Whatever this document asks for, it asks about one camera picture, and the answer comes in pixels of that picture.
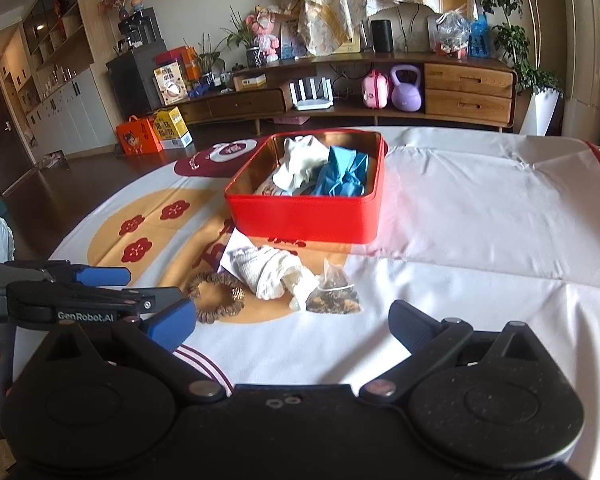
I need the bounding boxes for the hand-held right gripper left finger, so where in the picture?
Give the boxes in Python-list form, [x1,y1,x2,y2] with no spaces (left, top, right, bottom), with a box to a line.
[42,297,228,403]

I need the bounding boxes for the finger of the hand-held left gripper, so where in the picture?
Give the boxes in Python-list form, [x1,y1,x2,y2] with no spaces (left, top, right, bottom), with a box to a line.
[47,259,132,287]
[122,286,182,317]

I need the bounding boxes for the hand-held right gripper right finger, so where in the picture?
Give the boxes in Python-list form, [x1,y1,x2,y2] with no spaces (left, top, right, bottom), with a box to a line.
[358,299,543,403]

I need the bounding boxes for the red tin box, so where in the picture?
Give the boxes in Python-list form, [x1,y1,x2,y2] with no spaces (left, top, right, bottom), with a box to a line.
[224,129,387,245]

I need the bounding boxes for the blue cloth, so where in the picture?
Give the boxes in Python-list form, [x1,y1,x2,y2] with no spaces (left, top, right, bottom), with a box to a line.
[310,146,371,197]

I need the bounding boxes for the white cloth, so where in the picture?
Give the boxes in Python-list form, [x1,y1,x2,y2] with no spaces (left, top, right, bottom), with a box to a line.
[271,135,331,197]

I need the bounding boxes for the brown scrunchie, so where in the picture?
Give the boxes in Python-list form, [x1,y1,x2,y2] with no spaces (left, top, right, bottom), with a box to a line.
[186,270,247,325]

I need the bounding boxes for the white paper sheet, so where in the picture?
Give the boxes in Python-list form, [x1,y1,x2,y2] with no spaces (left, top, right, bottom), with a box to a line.
[219,227,261,271]

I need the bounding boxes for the clear bag of brown pieces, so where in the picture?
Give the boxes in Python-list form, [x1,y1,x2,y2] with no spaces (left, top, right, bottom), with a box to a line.
[305,257,362,315]

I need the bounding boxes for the rolled white sock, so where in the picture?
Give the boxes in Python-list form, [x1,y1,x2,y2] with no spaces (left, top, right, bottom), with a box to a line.
[227,245,321,311]

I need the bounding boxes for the white and red printed tablecloth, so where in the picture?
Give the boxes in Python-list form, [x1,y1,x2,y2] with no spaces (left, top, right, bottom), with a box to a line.
[10,125,600,480]

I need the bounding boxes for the orange cartoon gift box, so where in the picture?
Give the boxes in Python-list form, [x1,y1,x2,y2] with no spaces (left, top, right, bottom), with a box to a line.
[116,116,164,156]

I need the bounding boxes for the dark brown door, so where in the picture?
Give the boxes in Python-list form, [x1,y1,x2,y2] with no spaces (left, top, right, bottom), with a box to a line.
[0,72,33,196]

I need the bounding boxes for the yellow carton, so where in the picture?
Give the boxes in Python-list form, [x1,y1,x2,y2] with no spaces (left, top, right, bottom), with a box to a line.
[152,106,193,150]

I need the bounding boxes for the white floor cabinets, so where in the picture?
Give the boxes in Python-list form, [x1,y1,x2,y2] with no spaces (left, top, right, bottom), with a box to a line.
[25,67,116,158]

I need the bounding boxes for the black cabinet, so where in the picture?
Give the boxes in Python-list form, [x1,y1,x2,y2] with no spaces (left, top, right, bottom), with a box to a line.
[106,50,170,118]

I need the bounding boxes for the brown and white snack box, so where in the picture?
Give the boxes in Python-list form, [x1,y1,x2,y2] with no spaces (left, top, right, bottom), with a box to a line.
[153,62,188,106]

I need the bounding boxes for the wide dark wooden drawer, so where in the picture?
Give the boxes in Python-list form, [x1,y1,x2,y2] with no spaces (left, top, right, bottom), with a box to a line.
[207,91,287,120]

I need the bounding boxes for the small potted plant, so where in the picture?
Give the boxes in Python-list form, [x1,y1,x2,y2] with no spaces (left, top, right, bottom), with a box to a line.
[182,35,226,86]

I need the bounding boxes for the wooden cabinet drawer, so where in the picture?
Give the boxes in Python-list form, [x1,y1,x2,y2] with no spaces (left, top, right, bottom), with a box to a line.
[425,89,512,125]
[424,63,514,98]

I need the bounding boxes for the wooden TV cabinet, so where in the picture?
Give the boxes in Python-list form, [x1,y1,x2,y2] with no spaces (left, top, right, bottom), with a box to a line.
[177,50,518,133]

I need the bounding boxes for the small white box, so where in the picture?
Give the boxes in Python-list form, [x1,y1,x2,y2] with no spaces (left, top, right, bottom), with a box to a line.
[232,73,268,92]

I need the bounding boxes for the purple kettlebell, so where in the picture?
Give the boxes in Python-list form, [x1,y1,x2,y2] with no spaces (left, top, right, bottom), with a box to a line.
[390,64,423,112]

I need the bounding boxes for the pink toy case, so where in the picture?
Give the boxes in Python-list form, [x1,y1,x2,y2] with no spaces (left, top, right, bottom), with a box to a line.
[361,70,392,110]

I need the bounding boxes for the white router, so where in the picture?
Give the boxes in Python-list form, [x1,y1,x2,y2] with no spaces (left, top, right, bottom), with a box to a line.
[289,76,334,112]

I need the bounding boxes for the green tree in white pot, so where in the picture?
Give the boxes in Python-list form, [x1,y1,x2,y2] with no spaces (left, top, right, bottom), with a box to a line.
[475,0,565,137]

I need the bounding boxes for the black drinks machine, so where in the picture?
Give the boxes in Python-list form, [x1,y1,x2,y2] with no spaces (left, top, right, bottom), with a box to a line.
[117,7,163,51]

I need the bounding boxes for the orchid plant in striped pot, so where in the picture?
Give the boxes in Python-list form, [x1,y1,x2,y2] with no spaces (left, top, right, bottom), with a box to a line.
[220,7,268,68]

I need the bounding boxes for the vase with dried flowers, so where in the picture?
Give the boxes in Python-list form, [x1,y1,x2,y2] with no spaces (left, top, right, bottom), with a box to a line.
[99,0,131,21]

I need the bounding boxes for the pink plush doll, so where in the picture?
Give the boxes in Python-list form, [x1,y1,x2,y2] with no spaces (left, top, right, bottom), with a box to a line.
[245,5,281,63]

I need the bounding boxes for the framed cartoon picture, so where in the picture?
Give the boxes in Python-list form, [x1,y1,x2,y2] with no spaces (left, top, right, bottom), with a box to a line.
[279,17,306,60]

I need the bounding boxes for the black speaker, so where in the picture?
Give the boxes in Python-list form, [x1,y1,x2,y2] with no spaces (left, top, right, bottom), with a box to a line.
[370,19,395,53]

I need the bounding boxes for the blue box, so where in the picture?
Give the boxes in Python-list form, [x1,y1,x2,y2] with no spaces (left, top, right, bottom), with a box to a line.
[469,15,492,57]

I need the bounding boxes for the clear plastic bag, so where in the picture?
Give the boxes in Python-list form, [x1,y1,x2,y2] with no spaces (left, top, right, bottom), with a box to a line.
[432,10,472,57]

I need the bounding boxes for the white floor air conditioner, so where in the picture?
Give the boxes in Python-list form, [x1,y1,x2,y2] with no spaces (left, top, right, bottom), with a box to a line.
[560,0,600,141]

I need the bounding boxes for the wooden wall shelf unit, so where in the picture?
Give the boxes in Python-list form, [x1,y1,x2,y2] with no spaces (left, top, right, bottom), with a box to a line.
[22,0,96,71]

